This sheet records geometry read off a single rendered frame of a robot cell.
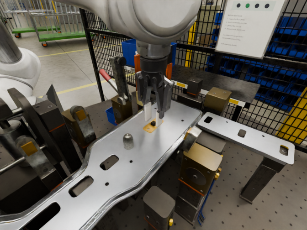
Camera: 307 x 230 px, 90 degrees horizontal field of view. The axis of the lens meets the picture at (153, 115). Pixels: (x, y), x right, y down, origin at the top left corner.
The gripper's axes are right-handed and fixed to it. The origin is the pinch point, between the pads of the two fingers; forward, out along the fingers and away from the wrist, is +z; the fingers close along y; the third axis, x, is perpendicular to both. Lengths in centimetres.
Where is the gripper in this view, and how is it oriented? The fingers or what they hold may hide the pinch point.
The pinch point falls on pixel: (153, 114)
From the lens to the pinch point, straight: 53.3
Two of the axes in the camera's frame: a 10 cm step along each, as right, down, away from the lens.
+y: 7.9, 3.7, -4.9
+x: 6.2, -4.7, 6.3
